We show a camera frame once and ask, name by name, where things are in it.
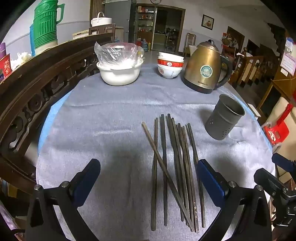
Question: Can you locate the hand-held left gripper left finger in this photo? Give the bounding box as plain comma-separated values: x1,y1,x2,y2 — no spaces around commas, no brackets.
24,158,101,241

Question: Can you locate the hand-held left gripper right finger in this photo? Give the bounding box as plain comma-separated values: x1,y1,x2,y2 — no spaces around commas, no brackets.
196,159,273,241

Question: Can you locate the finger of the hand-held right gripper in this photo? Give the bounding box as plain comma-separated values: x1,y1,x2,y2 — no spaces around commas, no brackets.
254,168,290,197
271,152,296,173

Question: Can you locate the pile of dark chopsticks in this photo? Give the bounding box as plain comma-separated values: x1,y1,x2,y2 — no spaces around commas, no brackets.
142,113,206,233

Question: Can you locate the grey perforated utensil holder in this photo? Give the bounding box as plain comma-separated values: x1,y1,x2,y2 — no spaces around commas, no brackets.
205,94,245,141

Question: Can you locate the red plastic stool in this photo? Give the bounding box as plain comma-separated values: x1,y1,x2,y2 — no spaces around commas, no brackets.
261,103,294,146

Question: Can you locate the blue table cover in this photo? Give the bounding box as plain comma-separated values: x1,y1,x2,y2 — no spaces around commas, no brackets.
38,90,72,154

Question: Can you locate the grey tablecloth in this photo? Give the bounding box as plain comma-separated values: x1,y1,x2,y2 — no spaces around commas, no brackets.
36,62,277,241

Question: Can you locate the wooden stair railing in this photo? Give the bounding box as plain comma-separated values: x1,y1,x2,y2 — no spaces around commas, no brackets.
229,47,281,90

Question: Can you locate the carved dark wooden chair back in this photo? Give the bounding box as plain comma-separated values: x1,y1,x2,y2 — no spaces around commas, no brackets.
0,32,115,195

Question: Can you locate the golden electric kettle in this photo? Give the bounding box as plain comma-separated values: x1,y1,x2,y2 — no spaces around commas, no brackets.
181,39,233,94

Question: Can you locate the white bowl with small print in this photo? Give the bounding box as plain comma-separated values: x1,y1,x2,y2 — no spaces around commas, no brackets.
157,64,183,79

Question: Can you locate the red banded white bowl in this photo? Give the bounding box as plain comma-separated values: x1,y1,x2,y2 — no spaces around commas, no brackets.
157,58,184,69

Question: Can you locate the plain white bowl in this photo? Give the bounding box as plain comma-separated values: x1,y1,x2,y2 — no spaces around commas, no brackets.
158,52,185,62

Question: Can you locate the clear plastic bag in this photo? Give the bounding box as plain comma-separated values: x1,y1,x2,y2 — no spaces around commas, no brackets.
94,42,145,69

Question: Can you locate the light wooden chair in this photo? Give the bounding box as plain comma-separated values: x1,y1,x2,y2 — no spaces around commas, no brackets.
184,32,197,57

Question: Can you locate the red gift bag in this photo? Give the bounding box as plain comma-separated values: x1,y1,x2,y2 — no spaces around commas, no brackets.
0,54,12,81

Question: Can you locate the blue thermos jug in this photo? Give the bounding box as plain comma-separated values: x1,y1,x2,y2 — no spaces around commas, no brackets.
29,23,36,57

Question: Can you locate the green thermos jug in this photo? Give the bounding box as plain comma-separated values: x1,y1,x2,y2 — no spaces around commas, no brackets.
33,0,65,55

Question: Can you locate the white lidded pot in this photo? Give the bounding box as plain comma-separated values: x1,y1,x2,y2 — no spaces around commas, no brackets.
91,11,113,28

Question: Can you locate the grey refrigerator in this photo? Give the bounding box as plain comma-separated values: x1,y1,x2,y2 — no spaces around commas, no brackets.
104,0,137,44

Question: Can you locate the wooden shelf cabinet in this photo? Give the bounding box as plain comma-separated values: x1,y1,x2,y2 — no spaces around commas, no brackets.
136,3,156,45

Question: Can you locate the wall calendar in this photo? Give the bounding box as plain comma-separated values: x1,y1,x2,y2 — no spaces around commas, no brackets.
280,37,296,77

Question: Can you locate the framed wall picture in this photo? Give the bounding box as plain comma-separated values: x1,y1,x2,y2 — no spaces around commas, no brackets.
201,14,215,30

